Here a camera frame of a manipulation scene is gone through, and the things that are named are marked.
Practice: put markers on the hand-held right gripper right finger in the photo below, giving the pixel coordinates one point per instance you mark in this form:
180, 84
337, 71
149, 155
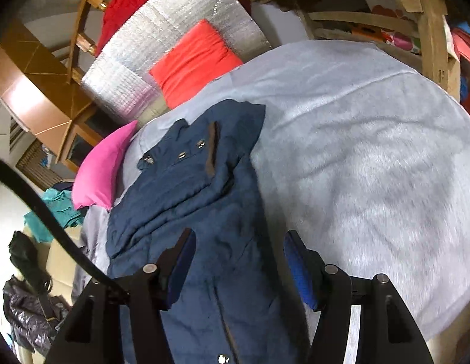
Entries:
299, 269

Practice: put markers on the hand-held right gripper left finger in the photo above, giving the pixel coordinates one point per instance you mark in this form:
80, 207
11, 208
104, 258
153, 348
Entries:
182, 261

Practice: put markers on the navy blue jacket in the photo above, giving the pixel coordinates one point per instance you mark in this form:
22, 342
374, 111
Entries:
204, 204

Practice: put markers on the cream leather sofa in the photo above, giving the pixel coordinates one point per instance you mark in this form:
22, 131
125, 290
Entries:
62, 261

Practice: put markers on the pink pillow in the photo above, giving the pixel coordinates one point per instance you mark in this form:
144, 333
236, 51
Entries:
102, 167

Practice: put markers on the grey blanket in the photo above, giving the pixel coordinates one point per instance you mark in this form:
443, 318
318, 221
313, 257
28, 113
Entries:
371, 159

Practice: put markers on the teal garment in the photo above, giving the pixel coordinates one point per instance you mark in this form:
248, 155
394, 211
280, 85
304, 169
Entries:
56, 204

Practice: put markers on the dark blue garment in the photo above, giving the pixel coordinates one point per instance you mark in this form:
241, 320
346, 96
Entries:
62, 187

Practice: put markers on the black garment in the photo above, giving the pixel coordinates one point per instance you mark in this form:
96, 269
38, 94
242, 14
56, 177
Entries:
26, 258

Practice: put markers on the black shiny puffer jacket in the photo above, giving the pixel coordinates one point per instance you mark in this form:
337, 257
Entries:
26, 311

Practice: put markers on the brown curtain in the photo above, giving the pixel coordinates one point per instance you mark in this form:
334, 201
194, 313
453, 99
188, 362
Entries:
34, 167

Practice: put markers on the orange-red pillow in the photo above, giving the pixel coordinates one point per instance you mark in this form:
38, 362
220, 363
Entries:
193, 64

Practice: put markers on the silver foil panel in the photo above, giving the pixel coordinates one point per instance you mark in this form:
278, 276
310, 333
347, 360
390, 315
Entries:
204, 0

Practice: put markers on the wooden stair railing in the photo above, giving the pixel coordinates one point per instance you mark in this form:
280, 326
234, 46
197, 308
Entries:
96, 2

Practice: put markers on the white dotted bag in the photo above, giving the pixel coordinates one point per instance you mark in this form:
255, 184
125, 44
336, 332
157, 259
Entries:
390, 11

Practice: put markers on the wooden table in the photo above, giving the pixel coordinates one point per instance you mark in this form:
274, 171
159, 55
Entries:
433, 26

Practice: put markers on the red plastic item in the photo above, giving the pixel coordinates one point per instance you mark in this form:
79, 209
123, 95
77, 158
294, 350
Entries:
466, 45

